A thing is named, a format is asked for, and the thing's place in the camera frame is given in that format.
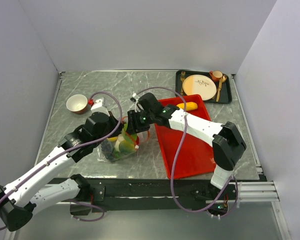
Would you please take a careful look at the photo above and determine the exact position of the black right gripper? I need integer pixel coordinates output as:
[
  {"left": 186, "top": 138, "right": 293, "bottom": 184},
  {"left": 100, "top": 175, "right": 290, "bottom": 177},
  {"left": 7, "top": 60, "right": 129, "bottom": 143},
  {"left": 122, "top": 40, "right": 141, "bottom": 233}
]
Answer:
[{"left": 125, "top": 108, "right": 155, "bottom": 136}]

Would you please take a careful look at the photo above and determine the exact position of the yellow pear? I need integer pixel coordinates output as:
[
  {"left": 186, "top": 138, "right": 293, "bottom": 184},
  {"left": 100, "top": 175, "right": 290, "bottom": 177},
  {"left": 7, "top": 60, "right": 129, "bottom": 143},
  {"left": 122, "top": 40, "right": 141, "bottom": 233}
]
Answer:
[{"left": 107, "top": 136, "right": 118, "bottom": 142}]

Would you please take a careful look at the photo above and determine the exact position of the black grape bunch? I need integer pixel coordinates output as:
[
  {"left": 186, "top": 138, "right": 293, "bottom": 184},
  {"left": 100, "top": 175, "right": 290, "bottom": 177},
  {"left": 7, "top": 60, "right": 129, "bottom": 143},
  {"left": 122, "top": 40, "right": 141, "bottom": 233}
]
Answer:
[{"left": 100, "top": 140, "right": 116, "bottom": 162}]

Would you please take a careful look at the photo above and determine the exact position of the green leaf vegetable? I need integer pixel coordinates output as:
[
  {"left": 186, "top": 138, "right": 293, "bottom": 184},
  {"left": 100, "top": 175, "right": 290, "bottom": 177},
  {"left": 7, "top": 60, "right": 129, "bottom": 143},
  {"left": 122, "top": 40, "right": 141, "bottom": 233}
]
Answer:
[{"left": 121, "top": 123, "right": 134, "bottom": 143}]

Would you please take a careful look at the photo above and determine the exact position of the clear zip bag orange zipper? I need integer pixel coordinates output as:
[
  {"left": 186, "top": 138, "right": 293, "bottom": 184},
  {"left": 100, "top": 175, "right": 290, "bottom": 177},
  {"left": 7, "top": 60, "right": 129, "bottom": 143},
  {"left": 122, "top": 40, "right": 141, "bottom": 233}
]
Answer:
[{"left": 99, "top": 116, "right": 151, "bottom": 163}]

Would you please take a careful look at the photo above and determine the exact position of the green orange fruit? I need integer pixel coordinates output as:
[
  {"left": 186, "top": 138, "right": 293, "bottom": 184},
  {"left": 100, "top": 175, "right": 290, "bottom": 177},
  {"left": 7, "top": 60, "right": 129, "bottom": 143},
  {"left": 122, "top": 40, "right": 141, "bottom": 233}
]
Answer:
[{"left": 119, "top": 140, "right": 137, "bottom": 155}]

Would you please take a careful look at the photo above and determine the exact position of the yellow mango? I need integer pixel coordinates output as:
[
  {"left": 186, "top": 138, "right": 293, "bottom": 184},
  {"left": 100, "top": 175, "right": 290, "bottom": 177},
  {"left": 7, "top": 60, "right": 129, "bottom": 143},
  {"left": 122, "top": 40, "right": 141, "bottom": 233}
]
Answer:
[{"left": 176, "top": 101, "right": 198, "bottom": 112}]

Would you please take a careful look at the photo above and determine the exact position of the white radish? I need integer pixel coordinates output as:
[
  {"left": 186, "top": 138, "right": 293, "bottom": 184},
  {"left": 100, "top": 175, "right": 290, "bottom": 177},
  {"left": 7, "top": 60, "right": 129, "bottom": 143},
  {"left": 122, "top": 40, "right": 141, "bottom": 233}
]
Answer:
[{"left": 114, "top": 134, "right": 125, "bottom": 152}]

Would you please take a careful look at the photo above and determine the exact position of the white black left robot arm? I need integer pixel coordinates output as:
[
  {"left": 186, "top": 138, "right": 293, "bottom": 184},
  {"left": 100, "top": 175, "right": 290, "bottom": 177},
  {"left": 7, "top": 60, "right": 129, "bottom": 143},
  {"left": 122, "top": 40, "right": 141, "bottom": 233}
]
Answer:
[{"left": 0, "top": 112, "right": 122, "bottom": 232}]

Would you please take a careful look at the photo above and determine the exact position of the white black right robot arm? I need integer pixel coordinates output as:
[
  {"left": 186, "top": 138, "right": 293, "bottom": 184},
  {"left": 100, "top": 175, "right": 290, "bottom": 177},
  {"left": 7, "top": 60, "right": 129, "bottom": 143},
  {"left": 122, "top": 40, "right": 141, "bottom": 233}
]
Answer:
[{"left": 126, "top": 92, "right": 247, "bottom": 199}]

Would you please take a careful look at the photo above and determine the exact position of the white brown bowl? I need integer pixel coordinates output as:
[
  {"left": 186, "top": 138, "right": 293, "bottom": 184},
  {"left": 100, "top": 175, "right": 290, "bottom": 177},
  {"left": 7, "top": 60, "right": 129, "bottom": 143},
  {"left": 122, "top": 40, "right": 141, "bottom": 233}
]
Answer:
[{"left": 66, "top": 94, "right": 88, "bottom": 115}]

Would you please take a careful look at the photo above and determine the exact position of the gold fork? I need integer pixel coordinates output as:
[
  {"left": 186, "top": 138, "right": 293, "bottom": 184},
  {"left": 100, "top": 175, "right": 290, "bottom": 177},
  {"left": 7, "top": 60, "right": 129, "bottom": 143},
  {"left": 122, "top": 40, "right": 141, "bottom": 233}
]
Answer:
[{"left": 180, "top": 71, "right": 186, "bottom": 96}]

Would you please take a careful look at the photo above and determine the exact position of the cream orange plate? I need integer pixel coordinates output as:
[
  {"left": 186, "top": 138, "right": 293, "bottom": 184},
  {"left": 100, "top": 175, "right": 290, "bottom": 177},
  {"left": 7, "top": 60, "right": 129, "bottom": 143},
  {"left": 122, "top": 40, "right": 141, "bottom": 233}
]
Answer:
[{"left": 182, "top": 74, "right": 217, "bottom": 101}]

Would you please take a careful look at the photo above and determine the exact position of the red plastic tray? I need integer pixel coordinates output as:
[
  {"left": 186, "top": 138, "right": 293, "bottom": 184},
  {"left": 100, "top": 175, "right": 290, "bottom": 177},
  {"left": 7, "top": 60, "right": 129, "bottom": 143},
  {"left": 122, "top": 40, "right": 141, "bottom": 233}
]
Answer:
[{"left": 153, "top": 93, "right": 217, "bottom": 180}]

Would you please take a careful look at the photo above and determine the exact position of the orange cup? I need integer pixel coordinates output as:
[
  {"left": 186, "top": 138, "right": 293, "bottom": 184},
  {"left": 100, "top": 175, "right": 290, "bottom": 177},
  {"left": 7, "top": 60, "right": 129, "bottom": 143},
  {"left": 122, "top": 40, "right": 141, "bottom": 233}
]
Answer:
[{"left": 209, "top": 70, "right": 223, "bottom": 82}]

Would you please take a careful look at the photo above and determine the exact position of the black serving tray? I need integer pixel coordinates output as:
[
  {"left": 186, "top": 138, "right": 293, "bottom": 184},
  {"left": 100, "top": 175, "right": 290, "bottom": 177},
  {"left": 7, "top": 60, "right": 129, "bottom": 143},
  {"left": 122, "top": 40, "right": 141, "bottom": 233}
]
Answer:
[{"left": 175, "top": 70, "right": 232, "bottom": 104}]

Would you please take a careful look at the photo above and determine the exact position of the gold spoon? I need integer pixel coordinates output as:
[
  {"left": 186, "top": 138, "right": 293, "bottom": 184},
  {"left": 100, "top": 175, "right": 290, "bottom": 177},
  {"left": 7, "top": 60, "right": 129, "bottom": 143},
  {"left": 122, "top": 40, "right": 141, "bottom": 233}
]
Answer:
[{"left": 216, "top": 74, "right": 227, "bottom": 102}]

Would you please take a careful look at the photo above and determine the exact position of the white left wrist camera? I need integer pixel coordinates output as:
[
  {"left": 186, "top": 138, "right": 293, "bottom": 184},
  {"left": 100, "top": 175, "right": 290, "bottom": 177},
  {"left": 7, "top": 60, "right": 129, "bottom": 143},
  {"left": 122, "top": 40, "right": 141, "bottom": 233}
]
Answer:
[{"left": 89, "top": 97, "right": 110, "bottom": 116}]

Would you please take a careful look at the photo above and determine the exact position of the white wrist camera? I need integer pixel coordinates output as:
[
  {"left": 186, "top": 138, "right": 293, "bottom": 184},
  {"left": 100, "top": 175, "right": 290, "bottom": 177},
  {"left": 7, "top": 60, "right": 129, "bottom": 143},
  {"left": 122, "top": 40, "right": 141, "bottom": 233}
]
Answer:
[
  {"left": 89, "top": 97, "right": 110, "bottom": 116},
  {"left": 130, "top": 92, "right": 142, "bottom": 112}
]

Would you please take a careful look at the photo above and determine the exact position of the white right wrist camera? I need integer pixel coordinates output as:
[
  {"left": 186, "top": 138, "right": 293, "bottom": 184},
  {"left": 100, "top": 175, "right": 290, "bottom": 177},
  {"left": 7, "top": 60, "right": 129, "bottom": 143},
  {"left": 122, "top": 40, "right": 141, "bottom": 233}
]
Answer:
[{"left": 130, "top": 92, "right": 142, "bottom": 112}]

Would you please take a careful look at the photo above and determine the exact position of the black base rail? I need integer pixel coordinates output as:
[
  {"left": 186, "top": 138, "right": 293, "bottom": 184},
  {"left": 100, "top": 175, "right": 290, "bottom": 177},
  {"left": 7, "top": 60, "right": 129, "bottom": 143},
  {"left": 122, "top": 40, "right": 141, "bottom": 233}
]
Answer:
[{"left": 57, "top": 174, "right": 241, "bottom": 218}]

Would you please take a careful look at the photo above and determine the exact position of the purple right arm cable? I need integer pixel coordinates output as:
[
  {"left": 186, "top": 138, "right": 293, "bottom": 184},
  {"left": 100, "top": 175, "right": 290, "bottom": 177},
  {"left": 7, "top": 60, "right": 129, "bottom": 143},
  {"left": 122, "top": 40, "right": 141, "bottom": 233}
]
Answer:
[{"left": 133, "top": 86, "right": 240, "bottom": 214}]

